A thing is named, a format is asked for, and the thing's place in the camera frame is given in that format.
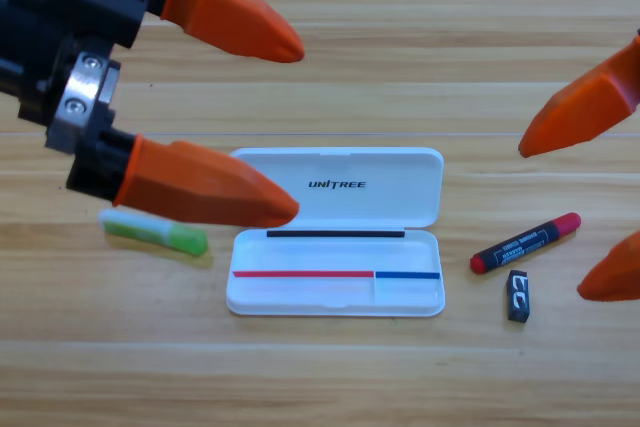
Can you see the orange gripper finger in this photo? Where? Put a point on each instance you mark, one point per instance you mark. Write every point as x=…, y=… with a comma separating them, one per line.
x=585, y=112
x=200, y=187
x=620, y=277

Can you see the red black marker pen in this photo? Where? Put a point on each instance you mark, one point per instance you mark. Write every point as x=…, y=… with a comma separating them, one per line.
x=525, y=242

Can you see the black eraser white print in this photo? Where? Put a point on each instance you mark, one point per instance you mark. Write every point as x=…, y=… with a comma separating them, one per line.
x=517, y=297

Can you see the white Unitree pencil case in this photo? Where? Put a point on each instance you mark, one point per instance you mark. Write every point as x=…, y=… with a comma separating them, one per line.
x=340, y=257

